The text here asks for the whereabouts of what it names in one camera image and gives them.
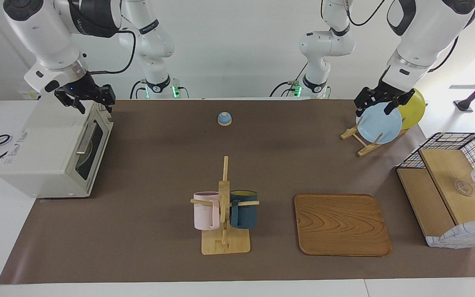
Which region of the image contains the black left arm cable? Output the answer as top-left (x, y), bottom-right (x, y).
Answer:
top-left (344, 0), bottom-right (460, 73)

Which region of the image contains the black base cable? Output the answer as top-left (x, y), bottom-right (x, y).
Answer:
top-left (129, 80), bottom-right (188, 99)
top-left (270, 62), bottom-right (309, 98)

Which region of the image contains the pink mug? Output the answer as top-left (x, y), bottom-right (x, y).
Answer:
top-left (193, 191), bottom-right (221, 231)

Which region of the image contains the glass oven door with handle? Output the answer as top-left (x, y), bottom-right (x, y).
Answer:
top-left (69, 111), bottom-right (113, 194)

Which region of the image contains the brown wooden tray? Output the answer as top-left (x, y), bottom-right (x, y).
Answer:
top-left (294, 194), bottom-right (392, 257)

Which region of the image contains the dark blue mug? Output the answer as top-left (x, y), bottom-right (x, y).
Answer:
top-left (229, 190), bottom-right (259, 230)

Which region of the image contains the cream toaster oven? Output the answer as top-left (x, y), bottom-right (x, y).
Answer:
top-left (0, 101), bottom-right (114, 198)

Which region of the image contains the white checked cloth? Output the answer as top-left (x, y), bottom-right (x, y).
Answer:
top-left (426, 217), bottom-right (475, 249)

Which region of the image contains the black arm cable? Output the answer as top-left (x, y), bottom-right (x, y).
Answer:
top-left (344, 0), bottom-right (460, 73)
top-left (86, 28), bottom-right (136, 75)

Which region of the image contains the yellow plate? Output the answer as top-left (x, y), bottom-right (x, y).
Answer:
top-left (396, 88), bottom-right (426, 130)

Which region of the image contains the light blue plate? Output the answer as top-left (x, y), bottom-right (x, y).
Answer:
top-left (356, 102), bottom-right (403, 144)

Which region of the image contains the small clear glass piece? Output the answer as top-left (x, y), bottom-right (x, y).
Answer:
top-left (455, 180), bottom-right (474, 196)

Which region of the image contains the mint green plate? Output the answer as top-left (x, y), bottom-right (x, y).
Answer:
top-left (76, 139), bottom-right (94, 169)

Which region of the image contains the wire and wood shelf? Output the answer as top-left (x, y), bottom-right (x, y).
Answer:
top-left (396, 132), bottom-right (475, 249)

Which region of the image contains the brown table mat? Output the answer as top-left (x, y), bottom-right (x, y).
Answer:
top-left (0, 99), bottom-right (475, 285)

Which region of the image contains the wooden plate rack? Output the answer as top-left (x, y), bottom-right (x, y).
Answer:
top-left (341, 117), bottom-right (409, 157)

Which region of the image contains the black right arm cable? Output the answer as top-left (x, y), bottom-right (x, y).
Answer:
top-left (86, 28), bottom-right (136, 75)

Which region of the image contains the wooden mug rack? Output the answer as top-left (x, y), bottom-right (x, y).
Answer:
top-left (190, 156), bottom-right (260, 255)

